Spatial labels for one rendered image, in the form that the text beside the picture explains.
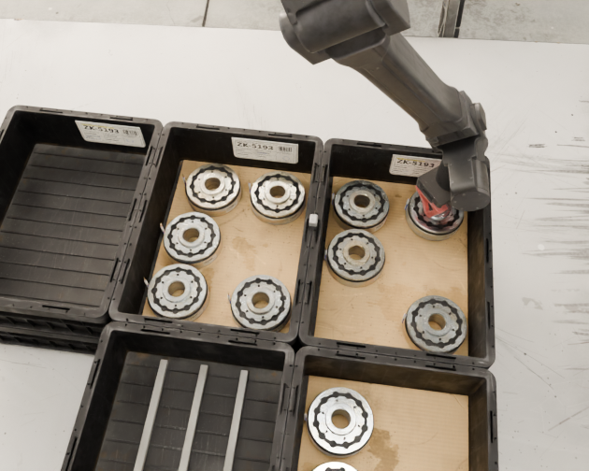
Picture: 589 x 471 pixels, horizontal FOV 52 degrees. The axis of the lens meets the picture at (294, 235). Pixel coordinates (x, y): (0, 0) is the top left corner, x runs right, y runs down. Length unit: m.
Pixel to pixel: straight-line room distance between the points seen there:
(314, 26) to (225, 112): 0.90
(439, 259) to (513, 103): 0.56
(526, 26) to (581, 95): 1.26
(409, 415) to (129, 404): 0.45
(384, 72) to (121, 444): 0.69
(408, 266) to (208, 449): 0.46
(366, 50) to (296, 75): 0.92
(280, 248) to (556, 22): 2.07
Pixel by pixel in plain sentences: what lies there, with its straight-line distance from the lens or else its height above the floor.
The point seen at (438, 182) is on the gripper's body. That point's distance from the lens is 1.06.
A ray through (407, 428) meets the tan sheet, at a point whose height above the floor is 0.83.
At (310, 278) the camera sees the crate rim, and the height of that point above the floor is 0.93.
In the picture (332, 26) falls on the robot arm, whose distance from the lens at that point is 0.60.
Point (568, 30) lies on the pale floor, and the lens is 2.93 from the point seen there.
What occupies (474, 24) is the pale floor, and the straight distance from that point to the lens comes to 2.83.
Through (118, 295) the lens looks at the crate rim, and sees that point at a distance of 1.01.
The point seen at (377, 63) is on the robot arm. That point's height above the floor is 1.35.
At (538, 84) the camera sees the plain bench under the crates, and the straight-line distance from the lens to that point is 1.64.
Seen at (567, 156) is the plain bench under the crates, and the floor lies 0.70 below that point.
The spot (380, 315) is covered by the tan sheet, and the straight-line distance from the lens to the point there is 1.07.
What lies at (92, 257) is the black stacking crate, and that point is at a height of 0.83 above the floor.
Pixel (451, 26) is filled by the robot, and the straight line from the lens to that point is 1.82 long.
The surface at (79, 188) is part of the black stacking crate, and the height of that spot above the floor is 0.83.
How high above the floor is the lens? 1.82
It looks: 61 degrees down
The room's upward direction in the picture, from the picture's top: straight up
